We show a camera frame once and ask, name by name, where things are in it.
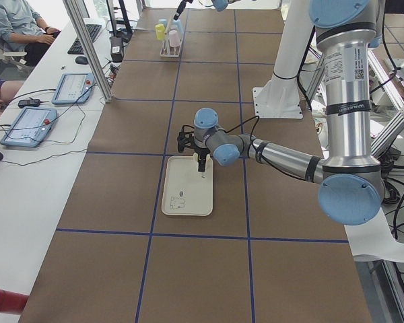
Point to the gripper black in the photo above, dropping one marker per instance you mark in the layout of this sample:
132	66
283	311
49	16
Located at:
200	152

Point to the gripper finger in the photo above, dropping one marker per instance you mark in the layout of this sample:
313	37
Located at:
181	7

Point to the light blue cup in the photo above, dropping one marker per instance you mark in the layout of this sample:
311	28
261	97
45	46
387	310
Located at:
177	24
164	22

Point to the yellow cup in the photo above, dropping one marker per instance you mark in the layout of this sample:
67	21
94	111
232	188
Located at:
160	31

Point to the pink cup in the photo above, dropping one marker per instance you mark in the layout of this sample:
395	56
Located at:
174	39

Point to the pale green cup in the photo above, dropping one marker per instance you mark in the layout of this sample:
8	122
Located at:
208	174

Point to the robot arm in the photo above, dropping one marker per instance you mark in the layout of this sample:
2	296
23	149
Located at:
219	5
351	188

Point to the cream serving tray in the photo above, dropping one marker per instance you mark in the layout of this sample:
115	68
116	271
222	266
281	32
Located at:
187	191

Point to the black monitor stand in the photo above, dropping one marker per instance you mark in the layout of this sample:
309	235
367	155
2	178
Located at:
121	27

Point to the grey labelled box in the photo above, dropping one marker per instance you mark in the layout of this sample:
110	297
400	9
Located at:
116	49

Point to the black computer mouse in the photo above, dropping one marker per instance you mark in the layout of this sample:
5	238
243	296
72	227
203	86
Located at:
81	60

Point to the far blue teach pendant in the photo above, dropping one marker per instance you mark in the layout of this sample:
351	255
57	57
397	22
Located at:
73	88

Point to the blue teach pendant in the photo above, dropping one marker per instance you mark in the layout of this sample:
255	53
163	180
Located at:
73	88
30	128

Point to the person in blue shirt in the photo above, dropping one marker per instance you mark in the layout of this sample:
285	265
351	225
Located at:
25	30

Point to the near blue teach pendant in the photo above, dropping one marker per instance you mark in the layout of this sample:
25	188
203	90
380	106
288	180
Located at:
30	128

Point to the black handheld device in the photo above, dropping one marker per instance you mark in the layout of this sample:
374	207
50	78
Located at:
29	103

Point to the red cylinder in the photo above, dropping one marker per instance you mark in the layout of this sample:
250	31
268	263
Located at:
12	303

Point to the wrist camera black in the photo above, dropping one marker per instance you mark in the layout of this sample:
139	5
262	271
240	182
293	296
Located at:
185	138

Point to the white wire cup rack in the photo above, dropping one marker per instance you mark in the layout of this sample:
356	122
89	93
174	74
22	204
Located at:
166	50

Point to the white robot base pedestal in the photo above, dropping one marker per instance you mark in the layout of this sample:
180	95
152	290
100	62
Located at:
280	98

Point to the aluminium frame post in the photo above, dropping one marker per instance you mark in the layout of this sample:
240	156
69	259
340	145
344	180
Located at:
75	15

